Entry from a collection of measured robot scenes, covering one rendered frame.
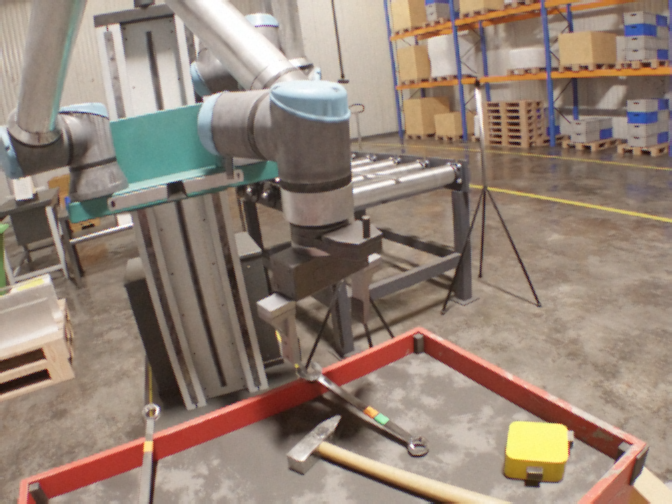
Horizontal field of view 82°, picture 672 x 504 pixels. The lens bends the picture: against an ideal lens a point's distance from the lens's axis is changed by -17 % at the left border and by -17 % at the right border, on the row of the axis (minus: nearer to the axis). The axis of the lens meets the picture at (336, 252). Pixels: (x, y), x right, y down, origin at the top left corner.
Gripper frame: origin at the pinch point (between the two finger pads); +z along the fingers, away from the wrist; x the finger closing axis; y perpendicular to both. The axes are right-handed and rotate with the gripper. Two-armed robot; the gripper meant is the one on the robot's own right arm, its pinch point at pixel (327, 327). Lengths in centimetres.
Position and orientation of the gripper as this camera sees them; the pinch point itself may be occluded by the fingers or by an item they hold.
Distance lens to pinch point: 67.1
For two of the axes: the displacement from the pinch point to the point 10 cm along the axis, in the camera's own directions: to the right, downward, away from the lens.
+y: -6.8, -2.8, 6.8
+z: 0.6, 9.0, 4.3
